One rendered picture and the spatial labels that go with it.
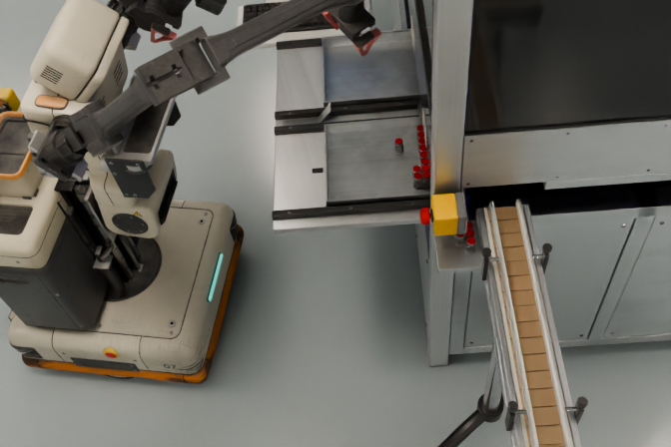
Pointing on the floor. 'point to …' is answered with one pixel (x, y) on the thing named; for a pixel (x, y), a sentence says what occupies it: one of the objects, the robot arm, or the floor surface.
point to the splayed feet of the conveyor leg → (472, 423)
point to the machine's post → (448, 113)
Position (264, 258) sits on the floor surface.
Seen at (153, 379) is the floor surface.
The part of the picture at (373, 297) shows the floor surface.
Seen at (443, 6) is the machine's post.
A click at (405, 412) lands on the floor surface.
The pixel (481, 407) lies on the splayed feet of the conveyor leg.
